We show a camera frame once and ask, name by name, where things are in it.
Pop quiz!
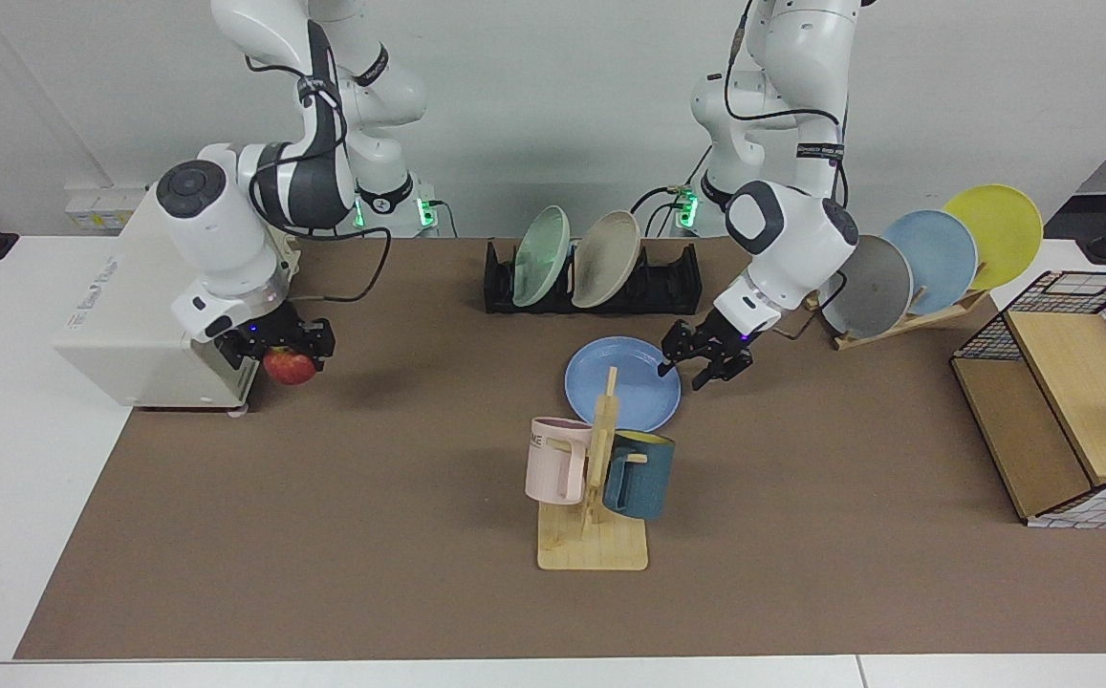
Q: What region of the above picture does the red yellow apple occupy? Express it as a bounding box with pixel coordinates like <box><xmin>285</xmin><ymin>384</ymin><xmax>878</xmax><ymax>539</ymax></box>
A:
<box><xmin>263</xmin><ymin>347</ymin><xmax>318</xmax><ymax>387</ymax></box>

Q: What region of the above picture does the periwinkle blue plate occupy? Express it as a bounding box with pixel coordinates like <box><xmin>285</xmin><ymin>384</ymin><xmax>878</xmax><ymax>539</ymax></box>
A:
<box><xmin>564</xmin><ymin>335</ymin><xmax>683</xmax><ymax>434</ymax></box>

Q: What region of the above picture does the black dish rack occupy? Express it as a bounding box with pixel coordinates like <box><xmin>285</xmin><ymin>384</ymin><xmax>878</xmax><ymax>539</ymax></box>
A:
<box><xmin>483</xmin><ymin>239</ymin><xmax>705</xmax><ymax>316</ymax></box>

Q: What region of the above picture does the beige plate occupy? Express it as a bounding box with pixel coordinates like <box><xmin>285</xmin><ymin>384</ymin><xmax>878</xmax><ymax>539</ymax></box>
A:
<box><xmin>572</xmin><ymin>211</ymin><xmax>643</xmax><ymax>310</ymax></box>

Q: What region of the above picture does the wooden plate rack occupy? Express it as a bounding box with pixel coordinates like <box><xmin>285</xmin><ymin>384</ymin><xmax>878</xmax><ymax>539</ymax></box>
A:
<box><xmin>805</xmin><ymin>287</ymin><xmax>991</xmax><ymax>352</ymax></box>

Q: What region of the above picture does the pale green plate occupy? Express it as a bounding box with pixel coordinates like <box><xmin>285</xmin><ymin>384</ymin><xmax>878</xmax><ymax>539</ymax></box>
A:
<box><xmin>512</xmin><ymin>205</ymin><xmax>573</xmax><ymax>309</ymax></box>

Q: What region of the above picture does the grey plate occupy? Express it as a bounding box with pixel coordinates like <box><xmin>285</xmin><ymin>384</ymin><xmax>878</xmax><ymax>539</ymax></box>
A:
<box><xmin>820</xmin><ymin>235</ymin><xmax>915</xmax><ymax>339</ymax></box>

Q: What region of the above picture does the light blue plate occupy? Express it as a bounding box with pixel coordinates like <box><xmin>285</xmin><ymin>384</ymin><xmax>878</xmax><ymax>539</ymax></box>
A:
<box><xmin>881</xmin><ymin>210</ymin><xmax>980</xmax><ymax>317</ymax></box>

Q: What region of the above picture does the yellow plate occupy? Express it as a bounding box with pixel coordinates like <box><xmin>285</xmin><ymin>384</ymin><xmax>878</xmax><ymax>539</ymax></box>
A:
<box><xmin>942</xmin><ymin>184</ymin><xmax>1045</xmax><ymax>293</ymax></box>

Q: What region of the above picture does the pale toaster oven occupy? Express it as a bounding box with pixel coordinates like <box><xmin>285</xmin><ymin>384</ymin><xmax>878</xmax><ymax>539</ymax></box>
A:
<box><xmin>53</xmin><ymin>188</ymin><xmax>302</xmax><ymax>415</ymax></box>

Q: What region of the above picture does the dark blue cup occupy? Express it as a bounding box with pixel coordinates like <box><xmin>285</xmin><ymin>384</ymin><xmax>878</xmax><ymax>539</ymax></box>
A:
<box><xmin>601</xmin><ymin>430</ymin><xmax>677</xmax><ymax>522</ymax></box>

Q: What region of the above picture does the pink cup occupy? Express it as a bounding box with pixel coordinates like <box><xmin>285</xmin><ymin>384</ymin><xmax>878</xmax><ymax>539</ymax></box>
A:
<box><xmin>524</xmin><ymin>417</ymin><xmax>595</xmax><ymax>506</ymax></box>

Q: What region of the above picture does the wooden cup stand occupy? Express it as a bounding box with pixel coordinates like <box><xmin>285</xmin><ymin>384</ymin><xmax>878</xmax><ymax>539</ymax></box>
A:
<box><xmin>536</xmin><ymin>366</ymin><xmax>650</xmax><ymax>572</ymax></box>

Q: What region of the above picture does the brown table cloth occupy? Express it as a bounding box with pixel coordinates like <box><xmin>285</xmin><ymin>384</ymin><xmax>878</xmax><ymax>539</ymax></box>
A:
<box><xmin>13</xmin><ymin>236</ymin><xmax>1106</xmax><ymax>661</ymax></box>

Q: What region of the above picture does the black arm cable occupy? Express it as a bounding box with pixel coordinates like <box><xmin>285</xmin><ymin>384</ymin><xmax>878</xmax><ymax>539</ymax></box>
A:
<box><xmin>243</xmin><ymin>19</ymin><xmax>393</xmax><ymax>305</ymax></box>

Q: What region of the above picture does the black base cable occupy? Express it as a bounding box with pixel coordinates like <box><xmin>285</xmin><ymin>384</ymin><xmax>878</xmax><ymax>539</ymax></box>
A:
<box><xmin>629</xmin><ymin>146</ymin><xmax>714</xmax><ymax>239</ymax></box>

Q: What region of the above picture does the white wall socket strip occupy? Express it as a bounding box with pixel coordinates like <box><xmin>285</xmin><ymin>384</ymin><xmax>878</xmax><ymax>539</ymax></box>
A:
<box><xmin>64</xmin><ymin>185</ymin><xmax>150</xmax><ymax>233</ymax></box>

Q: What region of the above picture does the wire basket with wooden floor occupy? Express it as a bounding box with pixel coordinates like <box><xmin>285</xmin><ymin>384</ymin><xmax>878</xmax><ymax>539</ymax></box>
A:
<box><xmin>949</xmin><ymin>270</ymin><xmax>1106</xmax><ymax>530</ymax></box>

